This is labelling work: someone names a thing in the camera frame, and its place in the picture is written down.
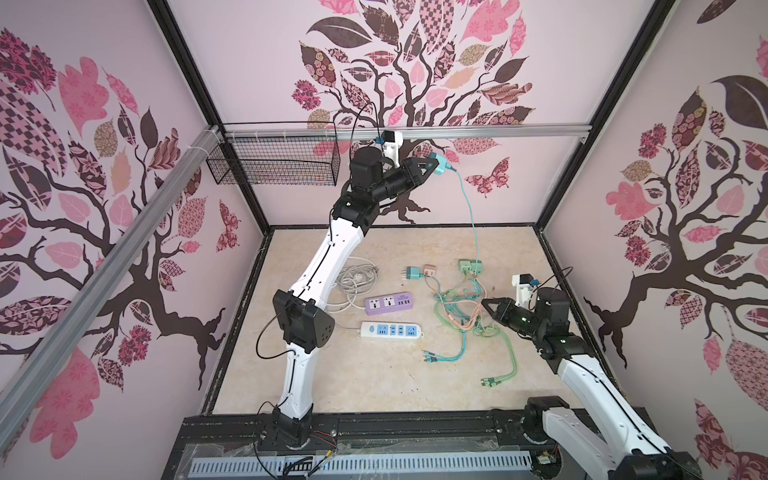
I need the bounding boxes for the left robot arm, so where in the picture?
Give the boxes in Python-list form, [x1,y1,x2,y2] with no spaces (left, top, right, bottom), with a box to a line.
[272,147,447,448]

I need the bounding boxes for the light teal charger plug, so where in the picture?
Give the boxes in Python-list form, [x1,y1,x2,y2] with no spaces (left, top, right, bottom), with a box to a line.
[428,152,455,175]

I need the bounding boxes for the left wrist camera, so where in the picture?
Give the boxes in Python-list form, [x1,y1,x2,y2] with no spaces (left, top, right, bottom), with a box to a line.
[376,130,404,168]

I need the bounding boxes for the pink charger cable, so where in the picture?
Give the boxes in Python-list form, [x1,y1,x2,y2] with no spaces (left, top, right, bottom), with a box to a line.
[431,275,499,337]

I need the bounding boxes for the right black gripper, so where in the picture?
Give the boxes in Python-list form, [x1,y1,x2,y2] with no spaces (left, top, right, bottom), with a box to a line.
[482,296,545,339]

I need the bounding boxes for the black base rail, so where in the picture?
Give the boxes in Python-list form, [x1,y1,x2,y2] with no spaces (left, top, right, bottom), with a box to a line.
[161,409,588,479]

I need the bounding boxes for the black wire basket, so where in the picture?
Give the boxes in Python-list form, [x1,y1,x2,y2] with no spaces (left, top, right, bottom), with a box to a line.
[207,120,341,186]

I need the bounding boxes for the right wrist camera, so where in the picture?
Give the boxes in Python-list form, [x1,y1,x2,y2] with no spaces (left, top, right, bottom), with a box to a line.
[511,273,539,308]

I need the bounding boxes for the left aluminium rail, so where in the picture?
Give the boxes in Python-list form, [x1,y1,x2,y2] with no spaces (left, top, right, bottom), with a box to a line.
[1,125,221,448]

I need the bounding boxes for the white slotted cable duct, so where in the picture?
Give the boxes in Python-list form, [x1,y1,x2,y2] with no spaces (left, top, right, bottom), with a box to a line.
[187,451,532,479]

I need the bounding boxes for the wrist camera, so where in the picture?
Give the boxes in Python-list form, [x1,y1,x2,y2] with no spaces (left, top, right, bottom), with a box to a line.
[376,130,404,168]
[511,273,539,308]

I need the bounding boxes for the white purple-strip cable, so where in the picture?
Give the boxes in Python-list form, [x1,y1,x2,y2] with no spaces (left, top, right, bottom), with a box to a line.
[328,263,376,313]

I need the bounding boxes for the dark teal charger plug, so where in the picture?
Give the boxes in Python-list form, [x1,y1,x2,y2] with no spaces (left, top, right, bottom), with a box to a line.
[404,266,425,280]

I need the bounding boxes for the purple power strip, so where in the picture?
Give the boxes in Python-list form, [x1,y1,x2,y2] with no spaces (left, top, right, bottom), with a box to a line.
[364,292,414,316]

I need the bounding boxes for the back aluminium rail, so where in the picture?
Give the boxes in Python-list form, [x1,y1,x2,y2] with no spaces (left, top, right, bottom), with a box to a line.
[225,123,592,141]

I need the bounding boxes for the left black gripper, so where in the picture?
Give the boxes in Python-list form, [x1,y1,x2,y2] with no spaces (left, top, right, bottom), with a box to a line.
[369,153,434,200]

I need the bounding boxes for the teal charger cable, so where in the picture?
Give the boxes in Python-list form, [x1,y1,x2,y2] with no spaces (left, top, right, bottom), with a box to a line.
[419,167,487,365]

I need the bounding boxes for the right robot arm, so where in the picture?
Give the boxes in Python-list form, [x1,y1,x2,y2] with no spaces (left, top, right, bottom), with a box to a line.
[481,287,702,479]

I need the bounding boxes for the white blue power strip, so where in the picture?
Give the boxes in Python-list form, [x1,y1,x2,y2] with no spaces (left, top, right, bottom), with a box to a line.
[359,321,423,341]

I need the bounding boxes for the green charger plug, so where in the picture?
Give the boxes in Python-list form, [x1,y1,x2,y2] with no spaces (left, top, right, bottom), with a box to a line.
[458,259,484,276]

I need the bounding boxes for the aluminium rail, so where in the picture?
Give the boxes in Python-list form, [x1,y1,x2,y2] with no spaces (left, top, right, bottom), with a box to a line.
[1,125,221,448]
[225,123,592,141]

